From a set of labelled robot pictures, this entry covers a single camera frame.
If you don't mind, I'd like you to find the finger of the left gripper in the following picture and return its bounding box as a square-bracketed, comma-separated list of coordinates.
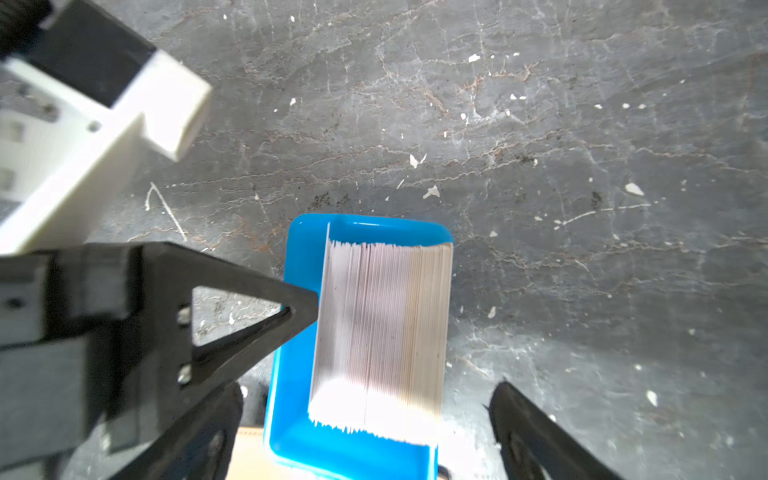
[106, 242, 319, 452]

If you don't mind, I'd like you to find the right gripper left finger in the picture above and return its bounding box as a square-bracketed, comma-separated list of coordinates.
[112, 382, 243, 479]

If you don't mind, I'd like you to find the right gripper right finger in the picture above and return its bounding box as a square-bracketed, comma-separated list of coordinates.
[487, 381, 621, 480]

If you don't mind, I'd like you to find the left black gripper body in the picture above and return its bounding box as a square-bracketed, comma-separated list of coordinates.
[1, 245, 141, 471]

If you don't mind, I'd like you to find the tan leather card holder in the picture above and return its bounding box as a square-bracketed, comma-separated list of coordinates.
[226, 427, 275, 480]

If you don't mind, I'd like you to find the blue plastic card tray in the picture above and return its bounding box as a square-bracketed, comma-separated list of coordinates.
[264, 213, 453, 479]

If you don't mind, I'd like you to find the stack of white cards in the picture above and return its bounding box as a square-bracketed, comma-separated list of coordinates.
[308, 222, 453, 447]

